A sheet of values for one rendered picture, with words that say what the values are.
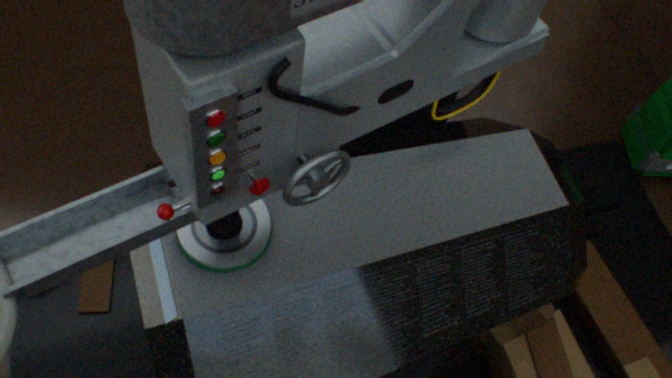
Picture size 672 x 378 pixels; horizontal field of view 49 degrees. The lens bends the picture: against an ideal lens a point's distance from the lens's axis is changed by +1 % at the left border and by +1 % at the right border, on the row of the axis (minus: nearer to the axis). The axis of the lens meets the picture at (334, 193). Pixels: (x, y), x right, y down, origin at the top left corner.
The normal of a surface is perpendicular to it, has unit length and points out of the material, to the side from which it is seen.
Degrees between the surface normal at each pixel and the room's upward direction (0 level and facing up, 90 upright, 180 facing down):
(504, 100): 0
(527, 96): 0
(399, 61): 90
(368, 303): 45
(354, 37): 4
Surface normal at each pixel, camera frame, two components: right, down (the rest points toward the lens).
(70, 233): 0.13, -0.53
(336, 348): 0.32, 0.22
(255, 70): 0.54, 0.75
